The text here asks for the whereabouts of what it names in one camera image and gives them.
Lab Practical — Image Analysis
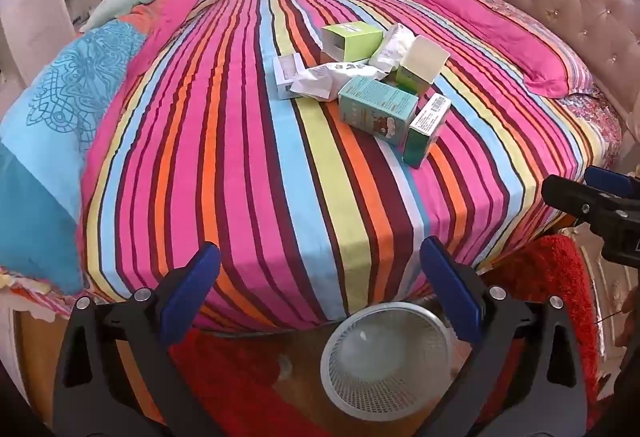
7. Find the printed soft tissue packet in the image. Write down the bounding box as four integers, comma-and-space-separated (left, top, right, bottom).
289, 63, 387, 102
369, 23, 420, 68

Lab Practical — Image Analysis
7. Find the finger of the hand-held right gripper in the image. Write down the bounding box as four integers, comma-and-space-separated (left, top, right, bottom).
541, 173, 640, 264
584, 166, 640, 205

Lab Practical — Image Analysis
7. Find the blue patterned quilt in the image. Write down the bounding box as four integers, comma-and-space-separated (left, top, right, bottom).
0, 19, 151, 295

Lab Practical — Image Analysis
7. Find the white lavender small box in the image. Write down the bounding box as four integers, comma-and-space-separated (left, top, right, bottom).
272, 53, 307, 101

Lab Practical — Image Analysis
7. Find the light green cardboard box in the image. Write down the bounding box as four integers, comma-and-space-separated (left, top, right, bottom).
321, 23, 385, 64

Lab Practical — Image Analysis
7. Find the striped colourful bed sheet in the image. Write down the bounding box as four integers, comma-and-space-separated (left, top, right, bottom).
80, 0, 623, 333

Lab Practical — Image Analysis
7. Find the green box with white label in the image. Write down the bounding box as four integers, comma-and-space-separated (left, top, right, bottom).
402, 93, 452, 168

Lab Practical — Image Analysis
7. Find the teal bear print box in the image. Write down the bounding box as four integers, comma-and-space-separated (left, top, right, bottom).
338, 77, 420, 146

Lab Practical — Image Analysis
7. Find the large pink pillow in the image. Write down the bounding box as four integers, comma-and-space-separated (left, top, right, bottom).
410, 0, 596, 98

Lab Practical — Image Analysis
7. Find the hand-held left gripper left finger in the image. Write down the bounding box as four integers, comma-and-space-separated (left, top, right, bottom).
52, 242, 226, 437

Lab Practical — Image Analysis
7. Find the floral mattress cover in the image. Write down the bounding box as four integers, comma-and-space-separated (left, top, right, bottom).
547, 92, 623, 168

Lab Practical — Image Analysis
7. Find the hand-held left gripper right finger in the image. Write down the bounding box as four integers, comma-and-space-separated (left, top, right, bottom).
419, 236, 598, 437

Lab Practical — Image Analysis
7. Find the red fluffy rug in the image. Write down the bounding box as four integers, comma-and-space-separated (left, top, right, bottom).
165, 234, 601, 437

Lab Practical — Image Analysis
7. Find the white mesh wastebasket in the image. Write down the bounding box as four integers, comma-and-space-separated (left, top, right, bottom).
320, 302, 456, 410

